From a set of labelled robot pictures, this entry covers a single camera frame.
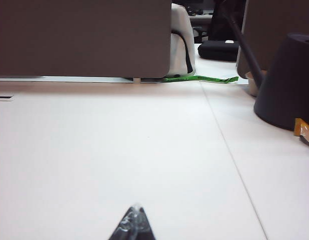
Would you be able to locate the black office chair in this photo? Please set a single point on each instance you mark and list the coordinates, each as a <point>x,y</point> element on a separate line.
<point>200,33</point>

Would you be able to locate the black conical lamp base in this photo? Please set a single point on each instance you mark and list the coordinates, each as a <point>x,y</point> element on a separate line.
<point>287,82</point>

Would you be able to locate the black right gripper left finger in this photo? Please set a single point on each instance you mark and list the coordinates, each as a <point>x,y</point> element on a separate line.
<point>128,225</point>

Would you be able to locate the wide brown desk partition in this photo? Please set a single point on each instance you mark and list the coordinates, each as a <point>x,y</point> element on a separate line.
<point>82,37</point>

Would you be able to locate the black slanted pole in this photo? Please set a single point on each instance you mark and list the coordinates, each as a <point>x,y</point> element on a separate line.
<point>247,50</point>

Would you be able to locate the green flat wrapper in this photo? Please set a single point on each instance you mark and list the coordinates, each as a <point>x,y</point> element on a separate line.
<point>207,79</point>

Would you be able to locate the black zipped case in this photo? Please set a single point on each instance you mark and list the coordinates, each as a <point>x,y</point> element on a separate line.
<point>217,51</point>

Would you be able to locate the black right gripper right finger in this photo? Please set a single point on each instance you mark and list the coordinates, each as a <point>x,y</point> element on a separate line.
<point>144,228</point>

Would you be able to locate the white-edged brown desk partition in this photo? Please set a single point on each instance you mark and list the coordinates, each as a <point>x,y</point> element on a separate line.
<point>269,20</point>

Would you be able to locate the orange snack packet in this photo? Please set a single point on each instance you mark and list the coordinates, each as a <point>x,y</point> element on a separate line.
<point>305,132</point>

